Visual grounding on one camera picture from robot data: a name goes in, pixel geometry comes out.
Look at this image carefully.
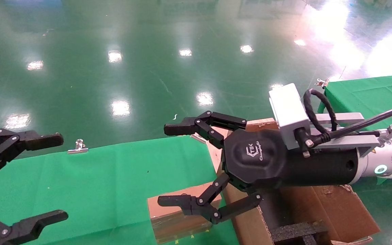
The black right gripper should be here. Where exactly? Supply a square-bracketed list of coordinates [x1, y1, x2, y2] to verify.
[158, 111, 359, 224]

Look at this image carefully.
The small brown cardboard box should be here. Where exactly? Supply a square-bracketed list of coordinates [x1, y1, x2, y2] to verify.
[147, 182, 222, 244]

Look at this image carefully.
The large open brown carton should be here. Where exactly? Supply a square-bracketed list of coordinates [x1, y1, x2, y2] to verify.
[206, 117, 382, 245]

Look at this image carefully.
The large green tablecloth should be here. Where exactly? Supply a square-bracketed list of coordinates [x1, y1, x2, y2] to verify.
[0, 135, 239, 245]

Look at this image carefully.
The black foam insert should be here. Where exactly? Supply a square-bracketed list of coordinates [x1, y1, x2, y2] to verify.
[271, 221, 331, 245]

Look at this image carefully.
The green tablecloth with fold creases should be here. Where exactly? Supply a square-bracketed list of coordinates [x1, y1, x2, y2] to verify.
[317, 73, 392, 186]

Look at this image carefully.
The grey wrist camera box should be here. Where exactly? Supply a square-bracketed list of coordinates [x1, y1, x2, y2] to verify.
[268, 83, 312, 151]

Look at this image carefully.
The silver camera mount bracket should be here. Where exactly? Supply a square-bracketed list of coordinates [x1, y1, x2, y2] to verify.
[310, 113, 392, 158]

